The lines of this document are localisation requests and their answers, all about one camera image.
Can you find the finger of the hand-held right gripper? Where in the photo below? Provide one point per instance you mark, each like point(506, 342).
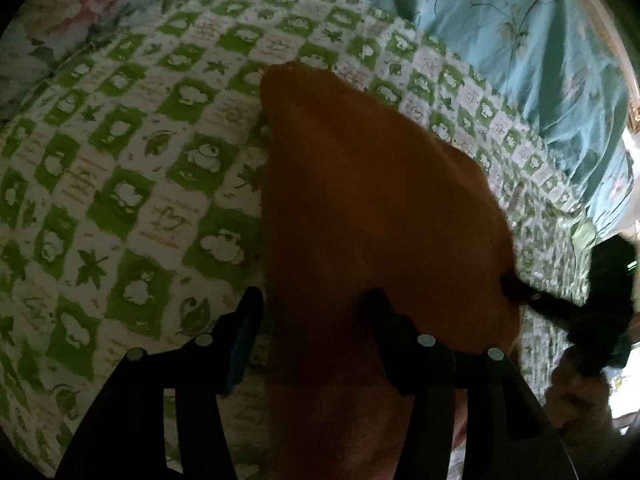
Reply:
point(530, 292)

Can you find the green checkered printed blanket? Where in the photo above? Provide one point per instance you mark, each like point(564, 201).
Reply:
point(125, 185)

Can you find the person's right hand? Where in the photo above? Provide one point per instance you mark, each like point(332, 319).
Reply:
point(577, 390)

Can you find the pink floral pillow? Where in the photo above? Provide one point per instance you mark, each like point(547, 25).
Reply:
point(75, 15)

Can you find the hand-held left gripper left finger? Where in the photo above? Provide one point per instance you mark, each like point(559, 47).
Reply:
point(240, 345)

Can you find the teal floral quilt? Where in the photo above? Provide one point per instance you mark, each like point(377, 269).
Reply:
point(515, 60)

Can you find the orange knitted sweater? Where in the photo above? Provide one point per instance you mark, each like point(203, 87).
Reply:
point(380, 220)

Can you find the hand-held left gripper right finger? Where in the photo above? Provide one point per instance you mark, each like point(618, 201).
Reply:
point(395, 340)

